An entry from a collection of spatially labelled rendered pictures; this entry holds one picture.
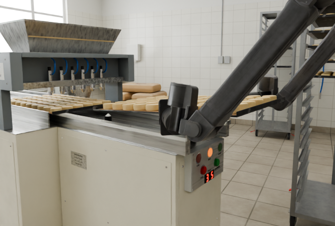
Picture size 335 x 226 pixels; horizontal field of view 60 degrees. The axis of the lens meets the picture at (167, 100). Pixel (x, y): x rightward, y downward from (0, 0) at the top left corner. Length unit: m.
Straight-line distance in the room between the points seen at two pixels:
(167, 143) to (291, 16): 0.57
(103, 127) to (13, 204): 0.57
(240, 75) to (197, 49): 4.90
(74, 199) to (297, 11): 1.21
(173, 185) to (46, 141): 0.69
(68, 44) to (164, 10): 4.45
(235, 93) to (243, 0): 4.75
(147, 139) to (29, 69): 0.69
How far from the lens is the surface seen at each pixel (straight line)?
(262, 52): 0.64
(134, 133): 1.08
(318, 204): 2.39
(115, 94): 1.84
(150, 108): 0.96
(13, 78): 1.35
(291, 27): 0.64
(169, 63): 5.77
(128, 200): 1.18
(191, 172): 1.01
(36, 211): 1.53
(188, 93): 0.70
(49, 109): 1.50
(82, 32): 1.57
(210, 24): 5.48
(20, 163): 1.42
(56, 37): 1.51
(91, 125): 1.26
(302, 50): 1.99
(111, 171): 1.21
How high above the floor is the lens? 1.15
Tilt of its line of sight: 8 degrees down
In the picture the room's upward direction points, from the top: straight up
